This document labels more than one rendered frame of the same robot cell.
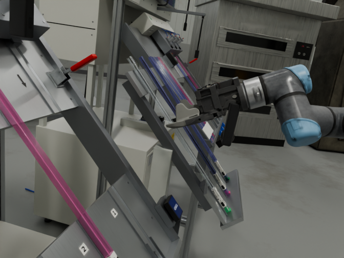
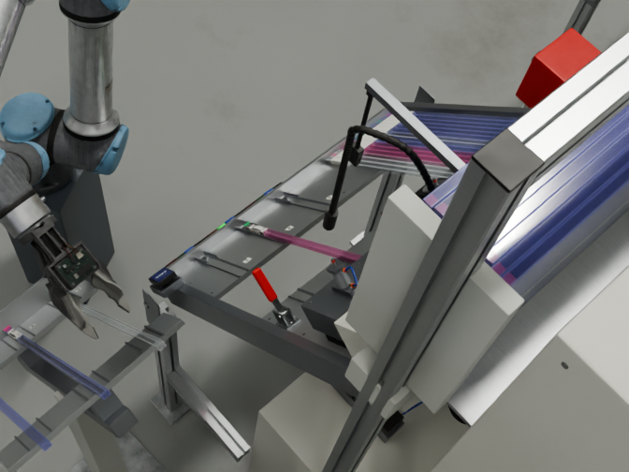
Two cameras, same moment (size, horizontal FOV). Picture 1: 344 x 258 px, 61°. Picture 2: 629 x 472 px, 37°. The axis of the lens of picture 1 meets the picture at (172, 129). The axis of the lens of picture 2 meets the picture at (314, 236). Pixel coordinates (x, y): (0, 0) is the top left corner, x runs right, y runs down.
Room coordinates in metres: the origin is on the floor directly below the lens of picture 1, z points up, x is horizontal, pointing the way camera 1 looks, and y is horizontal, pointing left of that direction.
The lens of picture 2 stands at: (1.13, 0.52, 2.49)
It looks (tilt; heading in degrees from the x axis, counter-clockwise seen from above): 63 degrees down; 205
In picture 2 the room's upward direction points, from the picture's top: 13 degrees clockwise
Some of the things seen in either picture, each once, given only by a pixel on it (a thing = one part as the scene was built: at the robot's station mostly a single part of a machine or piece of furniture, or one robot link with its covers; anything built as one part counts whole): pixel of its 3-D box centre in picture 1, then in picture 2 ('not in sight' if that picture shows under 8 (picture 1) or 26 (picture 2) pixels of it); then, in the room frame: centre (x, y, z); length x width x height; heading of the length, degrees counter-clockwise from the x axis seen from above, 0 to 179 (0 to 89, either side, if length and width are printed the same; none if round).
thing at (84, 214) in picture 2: not in sight; (58, 221); (0.49, -0.51, 0.27); 0.18 x 0.18 x 0.55; 16
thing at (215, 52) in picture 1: (245, 72); not in sight; (4.24, -0.91, 0.96); 1.49 x 1.19 x 1.91; 105
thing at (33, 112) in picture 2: not in sight; (33, 128); (0.48, -0.50, 0.72); 0.13 x 0.12 x 0.14; 113
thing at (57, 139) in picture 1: (144, 125); not in sight; (1.77, 0.17, 0.65); 1.01 x 0.73 x 1.29; 79
